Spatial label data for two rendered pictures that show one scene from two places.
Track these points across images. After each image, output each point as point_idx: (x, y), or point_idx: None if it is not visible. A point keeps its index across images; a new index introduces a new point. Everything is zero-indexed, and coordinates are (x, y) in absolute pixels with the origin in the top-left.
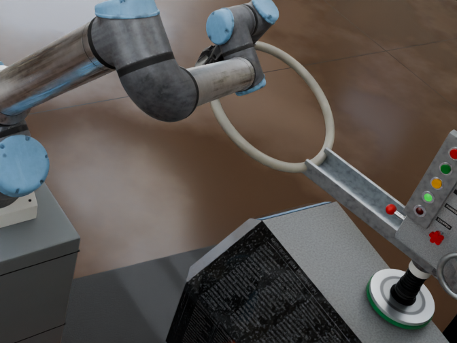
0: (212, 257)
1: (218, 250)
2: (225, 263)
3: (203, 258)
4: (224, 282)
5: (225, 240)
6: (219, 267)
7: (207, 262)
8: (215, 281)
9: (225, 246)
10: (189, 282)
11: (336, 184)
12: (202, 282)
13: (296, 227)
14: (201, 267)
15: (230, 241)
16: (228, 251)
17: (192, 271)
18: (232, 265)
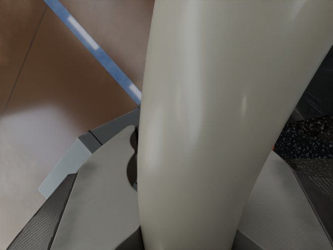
0: (302, 147)
1: (310, 139)
2: (320, 168)
3: (291, 129)
4: (318, 180)
5: (321, 124)
6: (312, 167)
7: (296, 150)
8: (306, 174)
9: (321, 143)
10: None
11: None
12: (291, 167)
13: None
14: (289, 152)
15: (330, 144)
16: (324, 160)
17: (278, 140)
18: (331, 175)
